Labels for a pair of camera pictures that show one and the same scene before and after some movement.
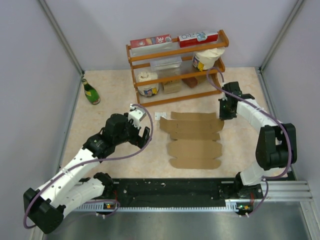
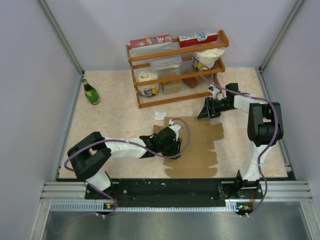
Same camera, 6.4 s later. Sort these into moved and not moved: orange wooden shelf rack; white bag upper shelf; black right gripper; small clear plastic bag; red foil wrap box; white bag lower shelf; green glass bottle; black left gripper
Moved: black right gripper; black left gripper
Not moved: small clear plastic bag; red foil wrap box; white bag upper shelf; white bag lower shelf; orange wooden shelf rack; green glass bottle
